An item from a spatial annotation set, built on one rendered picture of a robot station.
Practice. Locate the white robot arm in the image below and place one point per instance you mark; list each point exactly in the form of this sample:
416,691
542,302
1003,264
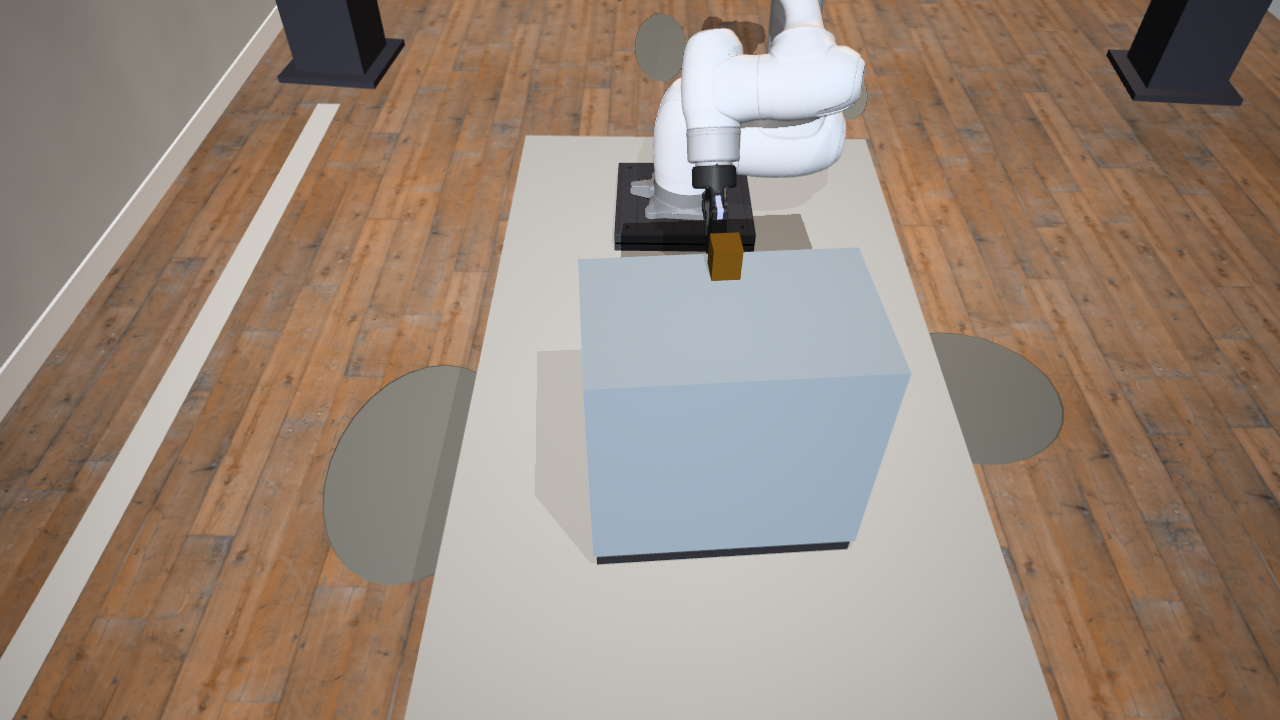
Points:
778,114

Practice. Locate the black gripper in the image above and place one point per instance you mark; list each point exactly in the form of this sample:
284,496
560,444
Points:
715,178

